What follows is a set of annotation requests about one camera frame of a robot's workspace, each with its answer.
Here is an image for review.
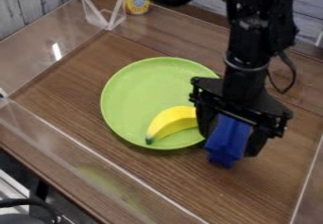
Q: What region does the clear acrylic corner bracket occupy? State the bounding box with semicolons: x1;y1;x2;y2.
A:
80;0;127;31

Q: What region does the black cable loop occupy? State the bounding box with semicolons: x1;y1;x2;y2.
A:
266;49;298;95

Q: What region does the clear acrylic front wall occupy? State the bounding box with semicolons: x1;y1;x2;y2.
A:
0;98;209;224

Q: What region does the yellow toy banana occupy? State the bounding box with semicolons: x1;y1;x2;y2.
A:
146;106;198;145

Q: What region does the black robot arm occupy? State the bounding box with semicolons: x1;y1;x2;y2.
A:
191;0;298;157

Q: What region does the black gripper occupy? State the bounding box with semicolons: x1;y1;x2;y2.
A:
190;77;293;157

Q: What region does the green round plate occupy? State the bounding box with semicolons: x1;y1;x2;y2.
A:
100;57;219;150

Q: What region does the yellow labelled tin can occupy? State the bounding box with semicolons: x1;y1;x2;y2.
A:
126;0;151;15

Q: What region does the black curved cable bottom-left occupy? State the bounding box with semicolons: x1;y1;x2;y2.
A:
0;196;62;224

